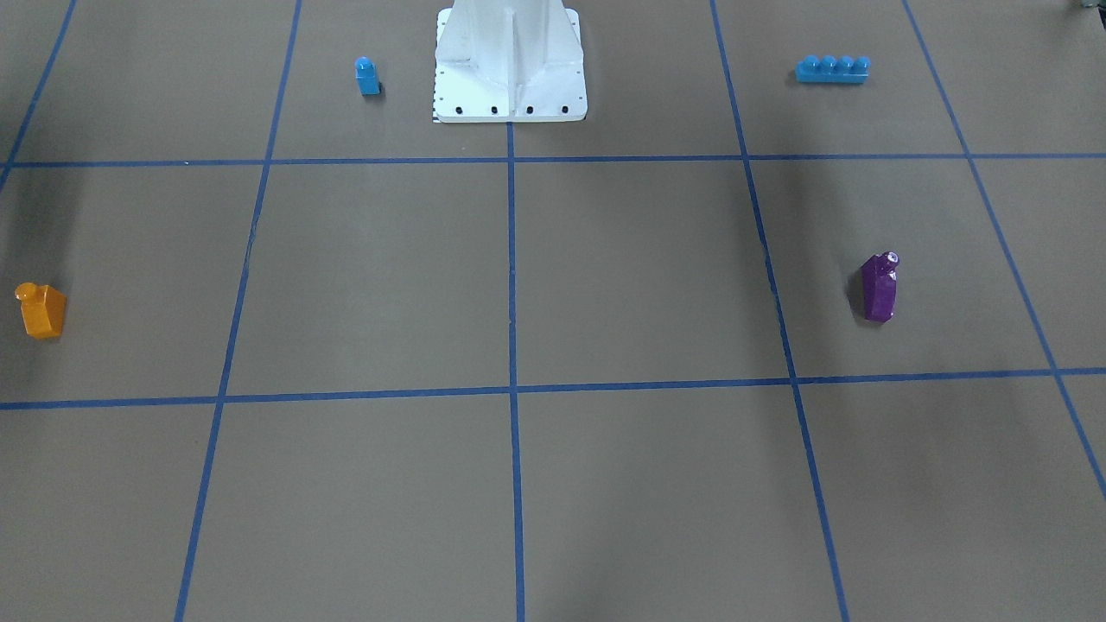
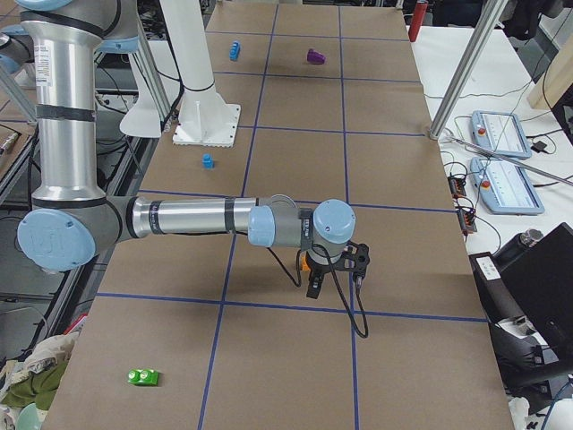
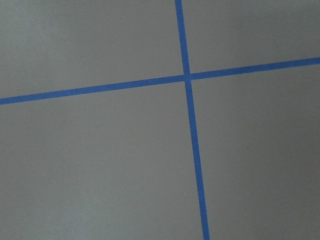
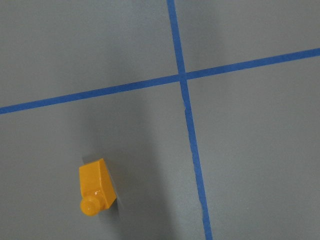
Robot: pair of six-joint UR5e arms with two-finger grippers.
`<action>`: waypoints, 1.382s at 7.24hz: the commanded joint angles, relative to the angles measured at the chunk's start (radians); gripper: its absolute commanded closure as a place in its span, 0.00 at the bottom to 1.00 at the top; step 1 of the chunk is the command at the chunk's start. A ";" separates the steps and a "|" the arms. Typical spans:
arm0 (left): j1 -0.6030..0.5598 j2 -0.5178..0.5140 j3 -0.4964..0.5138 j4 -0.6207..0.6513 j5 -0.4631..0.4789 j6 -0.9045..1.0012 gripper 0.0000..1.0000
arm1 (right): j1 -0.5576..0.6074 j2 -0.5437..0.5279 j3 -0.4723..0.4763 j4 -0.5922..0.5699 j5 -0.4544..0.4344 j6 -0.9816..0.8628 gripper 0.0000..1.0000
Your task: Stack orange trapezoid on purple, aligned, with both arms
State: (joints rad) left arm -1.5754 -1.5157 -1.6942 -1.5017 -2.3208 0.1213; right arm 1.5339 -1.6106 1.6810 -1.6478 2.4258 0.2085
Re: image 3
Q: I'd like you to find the brown paper table mat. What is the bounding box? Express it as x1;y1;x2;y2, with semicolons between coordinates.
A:
0;0;320;240

